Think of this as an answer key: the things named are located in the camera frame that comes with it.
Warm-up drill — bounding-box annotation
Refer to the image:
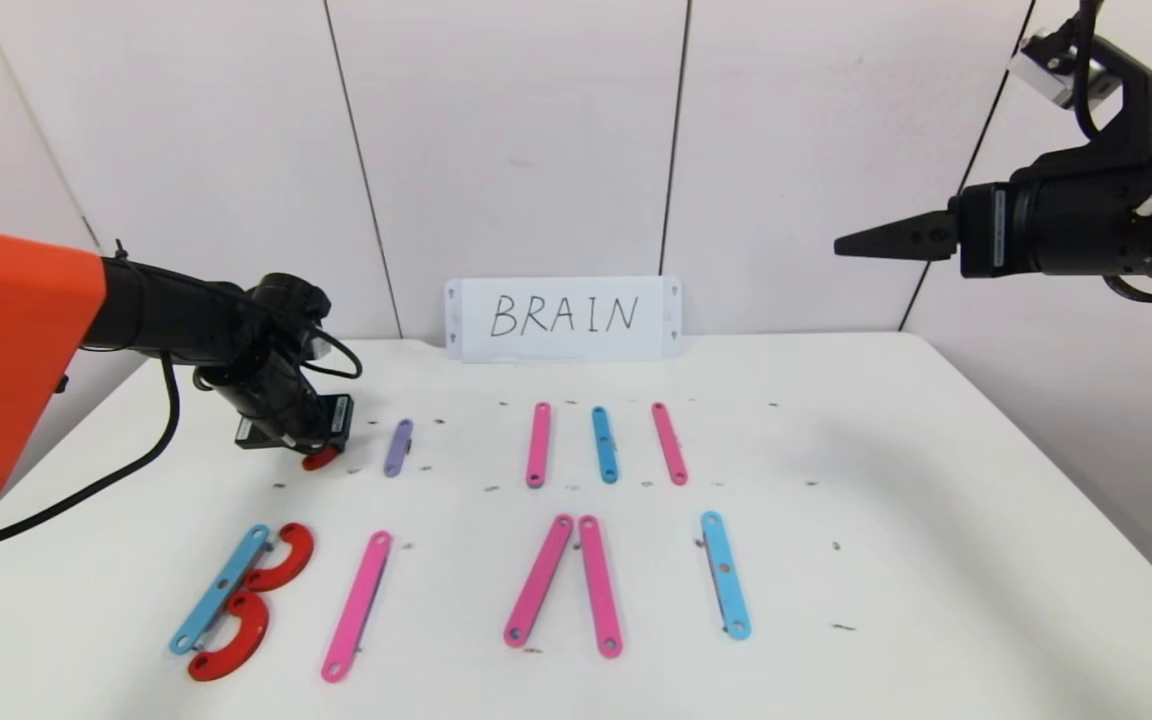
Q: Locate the narrow pink bar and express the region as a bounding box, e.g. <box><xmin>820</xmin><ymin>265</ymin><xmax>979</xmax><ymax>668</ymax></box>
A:
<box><xmin>650</xmin><ymin>401</ymin><xmax>690</xmax><ymax>488</ymax></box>

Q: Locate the white BRAIN sign card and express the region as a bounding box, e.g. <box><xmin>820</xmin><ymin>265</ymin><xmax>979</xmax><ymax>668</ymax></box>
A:
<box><xmin>444</xmin><ymin>276</ymin><xmax>684</xmax><ymax>363</ymax></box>

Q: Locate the long pink bar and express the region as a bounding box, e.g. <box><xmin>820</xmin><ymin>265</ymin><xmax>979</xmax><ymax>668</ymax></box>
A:
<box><xmin>502</xmin><ymin>513</ymin><xmax>576</xmax><ymax>650</ymax></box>
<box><xmin>525</xmin><ymin>401</ymin><xmax>553</xmax><ymax>490</ymax></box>
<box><xmin>577</xmin><ymin>514</ymin><xmax>625</xmax><ymax>661</ymax></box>
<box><xmin>320</xmin><ymin>530</ymin><xmax>395</xmax><ymax>685</ymax></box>

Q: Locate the black right camera cable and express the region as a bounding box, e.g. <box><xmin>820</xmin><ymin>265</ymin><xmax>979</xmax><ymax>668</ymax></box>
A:
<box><xmin>1072</xmin><ymin>0</ymin><xmax>1107</xmax><ymax>141</ymax></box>

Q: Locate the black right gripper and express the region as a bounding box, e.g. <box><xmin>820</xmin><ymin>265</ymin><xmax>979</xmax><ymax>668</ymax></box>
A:
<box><xmin>833</xmin><ymin>169</ymin><xmax>1141</xmax><ymax>279</ymax></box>

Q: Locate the dark blue bar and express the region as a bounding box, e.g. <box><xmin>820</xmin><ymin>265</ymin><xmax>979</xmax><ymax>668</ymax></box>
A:
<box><xmin>590</xmin><ymin>405</ymin><xmax>621</xmax><ymax>486</ymax></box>

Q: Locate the black right camera mount bracket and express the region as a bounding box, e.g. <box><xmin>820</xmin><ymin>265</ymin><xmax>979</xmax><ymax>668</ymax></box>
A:
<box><xmin>1064</xmin><ymin>0</ymin><xmax>1152</xmax><ymax>179</ymax></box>

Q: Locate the large red curved piece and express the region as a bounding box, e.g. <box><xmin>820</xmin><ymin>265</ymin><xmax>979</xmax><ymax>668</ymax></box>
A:
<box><xmin>243</xmin><ymin>522</ymin><xmax>316</xmax><ymax>593</ymax></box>
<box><xmin>186</xmin><ymin>590</ymin><xmax>270</xmax><ymax>684</ymax></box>

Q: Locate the long light blue bar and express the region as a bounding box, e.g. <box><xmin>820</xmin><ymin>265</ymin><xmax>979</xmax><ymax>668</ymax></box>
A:
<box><xmin>168</xmin><ymin>524</ymin><xmax>272</xmax><ymax>658</ymax></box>
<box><xmin>699</xmin><ymin>510</ymin><xmax>754</xmax><ymax>643</ymax></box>

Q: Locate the short purple bar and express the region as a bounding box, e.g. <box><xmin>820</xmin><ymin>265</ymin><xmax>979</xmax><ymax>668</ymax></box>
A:
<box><xmin>382</xmin><ymin>418</ymin><xmax>415</xmax><ymax>479</ymax></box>

